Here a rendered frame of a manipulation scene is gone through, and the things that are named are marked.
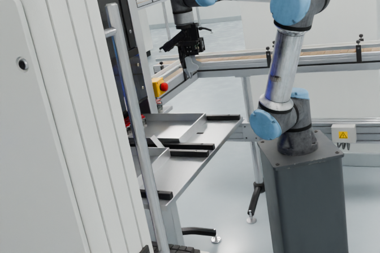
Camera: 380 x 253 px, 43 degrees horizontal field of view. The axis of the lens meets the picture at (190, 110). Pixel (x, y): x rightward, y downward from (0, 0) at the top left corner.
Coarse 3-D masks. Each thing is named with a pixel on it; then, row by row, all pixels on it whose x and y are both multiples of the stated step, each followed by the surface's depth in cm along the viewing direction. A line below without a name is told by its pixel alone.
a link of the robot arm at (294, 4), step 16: (272, 0) 141; (288, 0) 138; (304, 0) 136; (320, 0) 142; (288, 16) 139; (304, 16) 139; (288, 32) 143; (304, 32) 143; (288, 48) 147; (272, 64) 153; (288, 64) 150; (272, 80) 154; (288, 80) 153; (272, 96) 156; (288, 96) 157; (256, 112) 160; (272, 112) 157; (288, 112) 159; (256, 128) 163; (272, 128) 158; (288, 128) 165
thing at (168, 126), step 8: (152, 120) 208; (160, 120) 206; (168, 120) 204; (176, 120) 203; (184, 120) 201; (192, 120) 199; (200, 120) 191; (144, 128) 200; (152, 128) 199; (160, 128) 197; (168, 128) 195; (176, 128) 194; (184, 128) 192; (192, 128) 184; (160, 136) 188; (168, 136) 187; (176, 136) 185; (184, 136) 178
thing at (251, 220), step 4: (256, 184) 293; (260, 184) 292; (256, 188) 290; (260, 188) 291; (264, 188) 292; (256, 192) 287; (260, 192) 289; (252, 196) 286; (256, 196) 285; (252, 200) 283; (256, 200) 283; (252, 204) 281; (256, 204) 282; (248, 208) 280; (252, 208) 279; (248, 212) 279; (252, 212) 277; (252, 216) 279; (248, 220) 280; (252, 220) 279; (256, 220) 279
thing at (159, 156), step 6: (132, 150) 174; (150, 150) 171; (156, 150) 170; (162, 150) 168; (168, 150) 167; (132, 156) 174; (150, 156) 171; (156, 156) 170; (162, 156) 163; (168, 156) 167; (138, 162) 168; (156, 162) 159; (162, 162) 163; (138, 168) 163; (156, 168) 159; (138, 174) 159; (138, 180) 149
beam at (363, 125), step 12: (312, 120) 266; (324, 120) 263; (336, 120) 260; (348, 120) 257; (360, 120) 255; (372, 120) 252; (240, 132) 284; (252, 132) 280; (324, 132) 262; (360, 132) 253; (372, 132) 251
